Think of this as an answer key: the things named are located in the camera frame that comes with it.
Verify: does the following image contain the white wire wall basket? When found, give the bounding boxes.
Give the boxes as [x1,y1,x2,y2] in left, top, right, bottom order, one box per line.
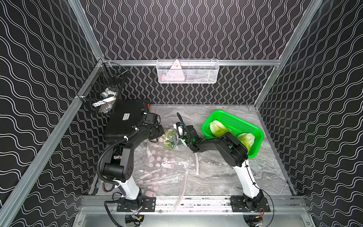
[156,59,220,84]

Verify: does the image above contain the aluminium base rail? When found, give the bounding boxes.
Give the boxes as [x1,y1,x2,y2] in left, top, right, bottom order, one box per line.
[78,195,307,215]

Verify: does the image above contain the zip-top bag with cabbage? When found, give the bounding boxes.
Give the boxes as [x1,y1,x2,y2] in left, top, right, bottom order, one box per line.
[147,137,199,165]
[133,159,199,188]
[136,175,191,212]

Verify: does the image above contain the white items in black basket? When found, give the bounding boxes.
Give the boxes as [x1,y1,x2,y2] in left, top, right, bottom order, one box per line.
[92,88,118,114]

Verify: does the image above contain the black tool case orange latches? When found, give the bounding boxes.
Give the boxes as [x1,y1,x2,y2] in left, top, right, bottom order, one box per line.
[104,99,150,141]

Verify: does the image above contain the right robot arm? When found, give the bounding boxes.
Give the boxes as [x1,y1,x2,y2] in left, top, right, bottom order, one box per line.
[173,122,271,212]

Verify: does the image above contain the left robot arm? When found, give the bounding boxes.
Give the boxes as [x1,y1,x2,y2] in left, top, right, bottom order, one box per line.
[96,112,164,211]

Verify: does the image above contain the black wire wall basket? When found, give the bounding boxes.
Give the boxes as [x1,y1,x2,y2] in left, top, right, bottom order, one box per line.
[80,62,130,116]

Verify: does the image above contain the green perforated plastic basket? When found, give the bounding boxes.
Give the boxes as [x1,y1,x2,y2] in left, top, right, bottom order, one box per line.
[201,110,264,159]

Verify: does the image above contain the pink triangular card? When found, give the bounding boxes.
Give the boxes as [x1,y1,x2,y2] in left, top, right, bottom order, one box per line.
[164,60,185,82]

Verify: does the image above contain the chinese cabbage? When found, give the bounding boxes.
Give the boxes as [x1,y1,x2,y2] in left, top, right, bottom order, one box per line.
[209,120,233,137]
[160,129,182,149]
[237,133,255,153]

